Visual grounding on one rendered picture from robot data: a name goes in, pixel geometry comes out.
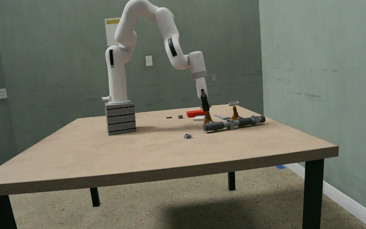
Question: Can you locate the red rectangular block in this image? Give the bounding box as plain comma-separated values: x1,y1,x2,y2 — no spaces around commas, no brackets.
186,110,206,118

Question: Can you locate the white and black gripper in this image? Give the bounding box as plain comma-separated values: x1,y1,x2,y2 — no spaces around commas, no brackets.
193,77,210,112

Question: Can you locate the grey pipe manifold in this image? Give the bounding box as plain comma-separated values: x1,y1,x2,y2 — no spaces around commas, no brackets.
203,102,266,132

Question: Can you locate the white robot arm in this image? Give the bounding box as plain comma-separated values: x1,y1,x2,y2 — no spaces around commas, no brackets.
102,0,207,105

